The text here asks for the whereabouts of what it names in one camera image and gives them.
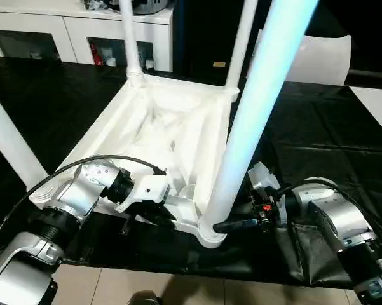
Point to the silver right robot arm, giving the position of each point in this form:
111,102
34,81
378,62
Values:
337,213

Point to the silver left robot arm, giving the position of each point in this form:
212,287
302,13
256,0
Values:
79,190

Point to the black work mat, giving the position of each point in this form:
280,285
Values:
321,127

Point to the small white cup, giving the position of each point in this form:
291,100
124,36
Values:
150,63
110,61

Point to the white flat board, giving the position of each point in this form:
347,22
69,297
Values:
376,108

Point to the small tan label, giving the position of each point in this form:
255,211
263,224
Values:
219,64

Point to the red bottle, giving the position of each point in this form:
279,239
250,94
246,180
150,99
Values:
95,55

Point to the black bar red light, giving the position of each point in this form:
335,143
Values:
372,74

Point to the black tall cabinet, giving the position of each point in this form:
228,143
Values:
206,31

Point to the dark crumpled small pile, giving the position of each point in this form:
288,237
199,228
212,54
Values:
97,4

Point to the white glass-door cabinet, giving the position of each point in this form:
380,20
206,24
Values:
35,19

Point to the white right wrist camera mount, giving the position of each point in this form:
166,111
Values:
263,178

